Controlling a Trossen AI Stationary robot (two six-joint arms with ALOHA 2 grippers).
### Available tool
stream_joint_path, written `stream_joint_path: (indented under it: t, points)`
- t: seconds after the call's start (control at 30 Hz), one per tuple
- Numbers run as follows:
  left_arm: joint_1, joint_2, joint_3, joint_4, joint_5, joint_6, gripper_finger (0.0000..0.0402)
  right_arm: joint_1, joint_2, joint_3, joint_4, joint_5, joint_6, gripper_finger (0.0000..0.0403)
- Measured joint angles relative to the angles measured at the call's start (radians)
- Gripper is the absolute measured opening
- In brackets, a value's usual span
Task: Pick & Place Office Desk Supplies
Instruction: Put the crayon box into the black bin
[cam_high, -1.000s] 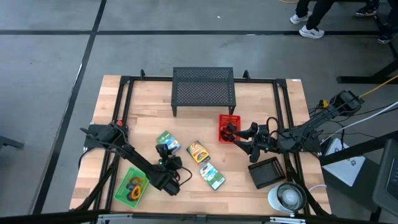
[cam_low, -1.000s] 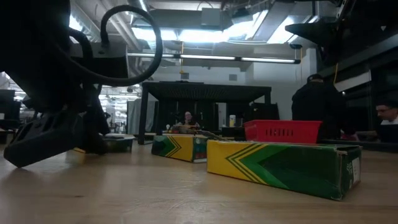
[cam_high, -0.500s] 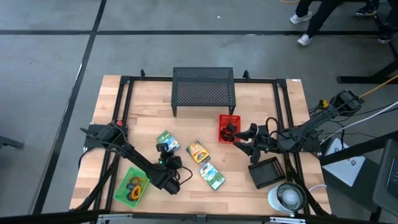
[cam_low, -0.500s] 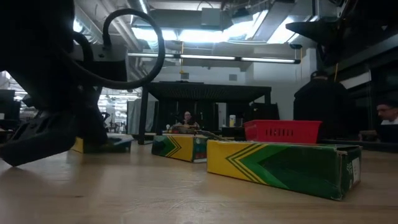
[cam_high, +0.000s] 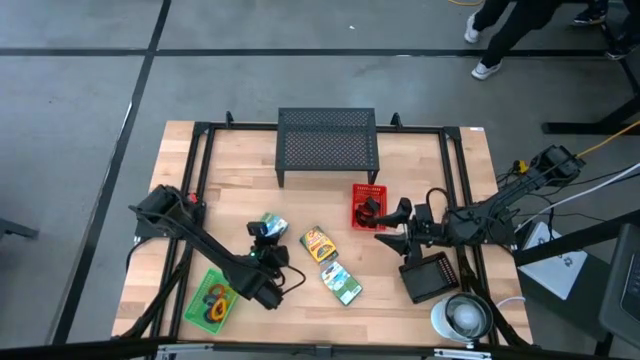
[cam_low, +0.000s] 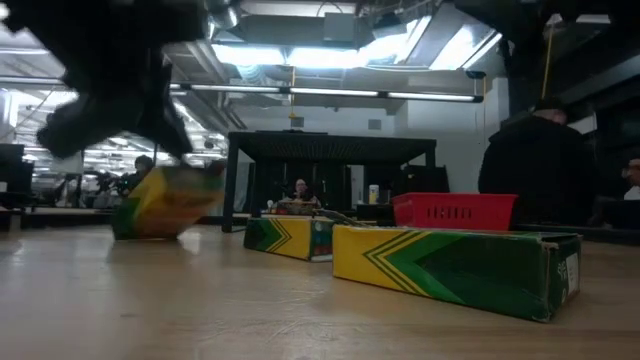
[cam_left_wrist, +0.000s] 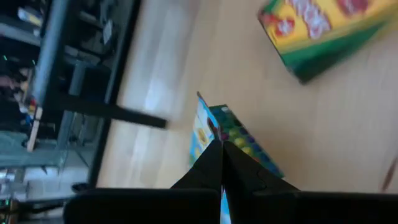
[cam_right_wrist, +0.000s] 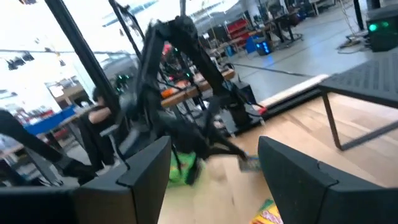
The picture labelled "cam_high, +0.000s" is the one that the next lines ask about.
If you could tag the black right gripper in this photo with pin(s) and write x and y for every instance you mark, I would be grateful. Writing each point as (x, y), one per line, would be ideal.
(427, 227)

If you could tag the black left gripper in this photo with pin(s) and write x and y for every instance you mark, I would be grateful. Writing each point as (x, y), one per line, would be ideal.
(272, 255)

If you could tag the green blue snack packet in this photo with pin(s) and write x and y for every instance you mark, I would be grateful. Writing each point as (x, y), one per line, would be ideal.
(276, 224)

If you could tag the black binder clip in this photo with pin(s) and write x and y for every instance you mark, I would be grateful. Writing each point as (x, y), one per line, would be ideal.
(372, 205)
(365, 220)

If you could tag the red plastic basket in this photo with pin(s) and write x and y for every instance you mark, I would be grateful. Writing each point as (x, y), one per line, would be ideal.
(360, 190)

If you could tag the black mesh tray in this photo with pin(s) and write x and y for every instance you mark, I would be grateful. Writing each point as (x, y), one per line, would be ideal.
(430, 279)

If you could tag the yellow Crayola crayon box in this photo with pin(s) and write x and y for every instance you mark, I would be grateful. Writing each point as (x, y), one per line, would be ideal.
(319, 245)

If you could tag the green blue crayon box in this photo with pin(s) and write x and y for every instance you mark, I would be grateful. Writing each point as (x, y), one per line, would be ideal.
(341, 283)

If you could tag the green plastic basket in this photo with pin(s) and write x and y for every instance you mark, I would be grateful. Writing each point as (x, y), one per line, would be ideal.
(197, 312)

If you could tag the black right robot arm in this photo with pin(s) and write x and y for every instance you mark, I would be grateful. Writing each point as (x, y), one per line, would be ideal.
(500, 210)

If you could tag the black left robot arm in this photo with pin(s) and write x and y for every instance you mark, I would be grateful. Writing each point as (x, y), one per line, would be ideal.
(215, 250)

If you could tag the black perforated metal desk riser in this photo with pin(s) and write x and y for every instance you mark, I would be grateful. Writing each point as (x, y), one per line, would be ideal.
(325, 145)

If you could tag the dark grey desk equipment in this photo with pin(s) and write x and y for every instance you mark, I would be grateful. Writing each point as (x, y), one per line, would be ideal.
(620, 285)

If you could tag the red stop button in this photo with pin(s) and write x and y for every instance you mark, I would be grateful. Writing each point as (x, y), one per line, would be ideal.
(193, 198)

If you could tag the white cardboard box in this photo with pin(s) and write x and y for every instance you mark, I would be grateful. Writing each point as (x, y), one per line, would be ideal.
(555, 265)

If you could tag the person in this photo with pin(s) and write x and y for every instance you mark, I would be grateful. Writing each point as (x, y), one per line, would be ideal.
(590, 17)
(515, 25)

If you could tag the grey furniture foot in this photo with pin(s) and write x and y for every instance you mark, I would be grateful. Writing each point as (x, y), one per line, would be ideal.
(15, 230)

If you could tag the black metal table frame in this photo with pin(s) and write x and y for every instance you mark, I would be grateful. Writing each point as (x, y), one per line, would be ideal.
(240, 127)

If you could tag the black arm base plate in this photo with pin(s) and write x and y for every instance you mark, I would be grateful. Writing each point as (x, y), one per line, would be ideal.
(507, 240)
(150, 232)

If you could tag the black desk frame bar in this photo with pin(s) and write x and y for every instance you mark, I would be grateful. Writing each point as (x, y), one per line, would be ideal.
(575, 240)

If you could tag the black camera rig crossbar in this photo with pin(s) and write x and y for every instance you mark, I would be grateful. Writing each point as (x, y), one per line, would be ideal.
(75, 349)

